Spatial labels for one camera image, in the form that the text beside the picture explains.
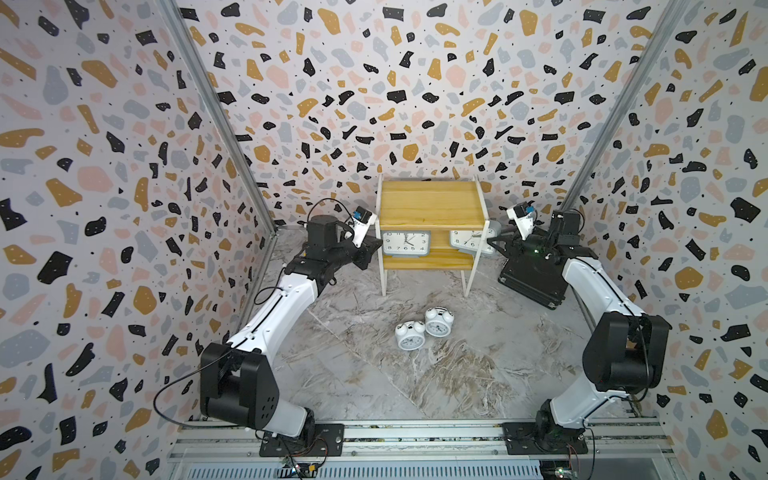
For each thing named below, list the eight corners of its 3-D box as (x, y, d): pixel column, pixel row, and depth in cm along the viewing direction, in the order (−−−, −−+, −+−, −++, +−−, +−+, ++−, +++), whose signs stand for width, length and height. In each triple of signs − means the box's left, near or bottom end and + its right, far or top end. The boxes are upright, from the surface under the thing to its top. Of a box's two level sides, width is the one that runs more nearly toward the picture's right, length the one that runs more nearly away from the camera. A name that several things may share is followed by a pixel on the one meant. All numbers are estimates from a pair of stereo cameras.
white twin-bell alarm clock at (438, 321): (425, 338, 94) (427, 324, 86) (424, 321, 98) (426, 306, 90) (450, 338, 94) (455, 324, 86) (448, 322, 98) (452, 306, 90)
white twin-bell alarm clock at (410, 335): (395, 351, 91) (395, 337, 83) (395, 336, 94) (395, 321, 87) (423, 351, 91) (425, 337, 84) (423, 336, 94) (425, 321, 87)
